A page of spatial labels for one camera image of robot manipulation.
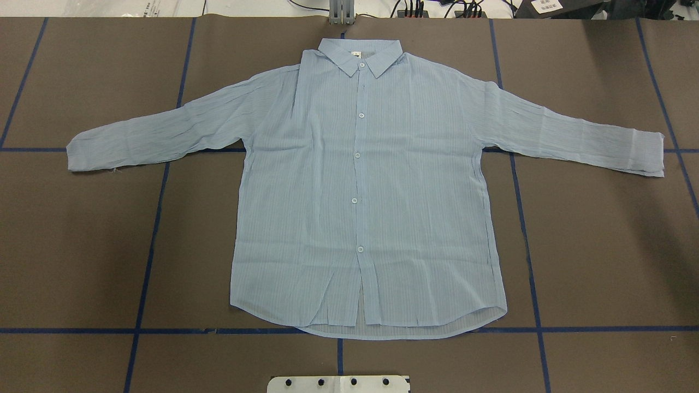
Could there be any grey aluminium frame post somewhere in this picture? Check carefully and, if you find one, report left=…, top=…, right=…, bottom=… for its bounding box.
left=329, top=0, right=356, bottom=25

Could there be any light blue button-up shirt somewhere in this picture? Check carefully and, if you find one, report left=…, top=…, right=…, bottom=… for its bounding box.
left=67, top=38, right=664, bottom=340

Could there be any black power strip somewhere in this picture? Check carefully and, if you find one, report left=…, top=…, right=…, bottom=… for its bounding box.
left=391, top=1, right=488, bottom=19

